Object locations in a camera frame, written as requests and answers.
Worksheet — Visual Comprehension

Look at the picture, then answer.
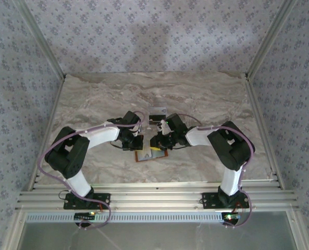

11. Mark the brown leather card holder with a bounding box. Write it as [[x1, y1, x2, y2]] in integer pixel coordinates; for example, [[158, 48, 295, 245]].
[[134, 148, 169, 163]]

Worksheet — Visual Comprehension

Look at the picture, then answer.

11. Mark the clear acrylic card stand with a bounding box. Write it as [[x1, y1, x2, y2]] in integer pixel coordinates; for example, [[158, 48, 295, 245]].
[[146, 98, 170, 128]]

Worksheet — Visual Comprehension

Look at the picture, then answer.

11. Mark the grey metal sheet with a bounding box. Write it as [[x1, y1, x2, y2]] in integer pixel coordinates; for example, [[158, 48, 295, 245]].
[[21, 222, 298, 250]]

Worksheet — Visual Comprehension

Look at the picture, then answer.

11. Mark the black controller board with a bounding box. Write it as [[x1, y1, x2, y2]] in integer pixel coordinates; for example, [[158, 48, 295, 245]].
[[74, 212, 97, 221], [221, 212, 241, 225]]

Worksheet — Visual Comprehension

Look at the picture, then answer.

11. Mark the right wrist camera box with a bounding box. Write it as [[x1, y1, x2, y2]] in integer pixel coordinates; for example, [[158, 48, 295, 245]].
[[156, 121, 171, 135]]

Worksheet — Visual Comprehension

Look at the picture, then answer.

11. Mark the aluminium table edge rail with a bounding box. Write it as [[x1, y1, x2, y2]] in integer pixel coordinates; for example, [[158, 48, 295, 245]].
[[34, 181, 285, 190]]

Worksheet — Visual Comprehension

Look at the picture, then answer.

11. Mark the wide aluminium base rail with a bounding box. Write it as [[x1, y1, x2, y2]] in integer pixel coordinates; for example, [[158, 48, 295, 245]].
[[15, 190, 300, 211]]

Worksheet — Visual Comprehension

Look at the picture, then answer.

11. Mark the grey slotted cable duct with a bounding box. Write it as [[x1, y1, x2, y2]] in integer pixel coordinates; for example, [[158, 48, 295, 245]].
[[25, 211, 224, 224]]

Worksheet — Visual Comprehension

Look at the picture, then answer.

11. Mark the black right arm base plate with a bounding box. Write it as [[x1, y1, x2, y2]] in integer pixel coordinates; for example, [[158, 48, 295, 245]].
[[201, 192, 250, 209]]

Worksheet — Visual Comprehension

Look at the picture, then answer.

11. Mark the aluminium table side rail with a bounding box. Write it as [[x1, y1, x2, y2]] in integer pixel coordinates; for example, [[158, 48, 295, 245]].
[[26, 75, 67, 191], [244, 74, 287, 190]]

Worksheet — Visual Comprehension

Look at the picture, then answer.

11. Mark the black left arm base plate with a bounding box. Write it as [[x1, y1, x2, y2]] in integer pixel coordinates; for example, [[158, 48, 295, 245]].
[[63, 193, 111, 210]]

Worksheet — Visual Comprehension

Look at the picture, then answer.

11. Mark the aluminium corner post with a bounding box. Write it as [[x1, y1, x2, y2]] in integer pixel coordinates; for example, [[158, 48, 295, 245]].
[[13, 0, 67, 80], [244, 0, 298, 79]]

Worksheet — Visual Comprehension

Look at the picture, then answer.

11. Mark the aluminium frame leg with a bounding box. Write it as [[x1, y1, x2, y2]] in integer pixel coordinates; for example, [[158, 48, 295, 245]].
[[286, 209, 309, 250], [2, 210, 27, 250]]

